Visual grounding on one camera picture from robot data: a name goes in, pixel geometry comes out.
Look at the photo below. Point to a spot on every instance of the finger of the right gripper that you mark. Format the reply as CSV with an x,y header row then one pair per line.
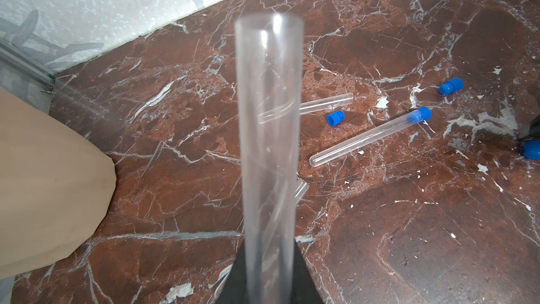
x,y
530,132

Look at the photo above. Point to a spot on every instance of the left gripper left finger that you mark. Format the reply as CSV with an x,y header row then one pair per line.
x,y
235,286

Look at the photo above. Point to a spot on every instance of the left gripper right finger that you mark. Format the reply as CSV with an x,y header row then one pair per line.
x,y
304,289

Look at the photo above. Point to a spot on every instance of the blue stopper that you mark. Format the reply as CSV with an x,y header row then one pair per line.
x,y
419,115
335,118
531,150
451,86

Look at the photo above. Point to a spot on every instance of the clear test tube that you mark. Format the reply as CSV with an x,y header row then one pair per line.
x,y
360,141
301,189
328,103
269,77

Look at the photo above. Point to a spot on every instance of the terracotta pot with green plant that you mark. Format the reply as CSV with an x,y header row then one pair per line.
x,y
56,188

